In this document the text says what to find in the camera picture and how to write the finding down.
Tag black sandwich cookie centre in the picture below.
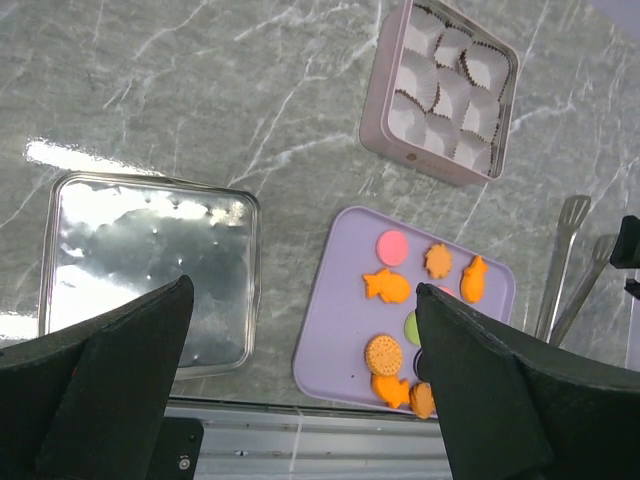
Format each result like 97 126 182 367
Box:
413 349 423 379

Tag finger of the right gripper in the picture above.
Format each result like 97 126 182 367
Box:
609 215 640 270

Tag orange pineapple cookie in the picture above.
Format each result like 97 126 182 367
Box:
460 256 489 304

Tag green round cookie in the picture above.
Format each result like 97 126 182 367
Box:
404 311 421 347

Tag pink round cookie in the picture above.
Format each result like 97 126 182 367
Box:
376 230 409 267
438 285 456 296

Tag pink cookie tin box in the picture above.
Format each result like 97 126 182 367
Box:
359 1 520 186

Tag aluminium rail frame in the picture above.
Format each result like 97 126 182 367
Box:
166 400 452 479

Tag lilac plastic tray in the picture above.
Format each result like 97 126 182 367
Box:
292 204 517 419

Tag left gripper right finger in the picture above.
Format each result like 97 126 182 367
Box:
415 283 639 479

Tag metal tongs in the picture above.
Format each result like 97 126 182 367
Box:
534 194 618 346

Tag orange fish cookie bottom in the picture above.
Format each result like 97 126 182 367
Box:
371 374 410 409

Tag orange fish cookie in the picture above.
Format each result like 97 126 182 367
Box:
371 374 410 409
362 268 412 304

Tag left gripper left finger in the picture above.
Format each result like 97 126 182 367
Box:
1 275 194 479

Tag orange round waffle cookie left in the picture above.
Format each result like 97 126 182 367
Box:
364 334 404 377

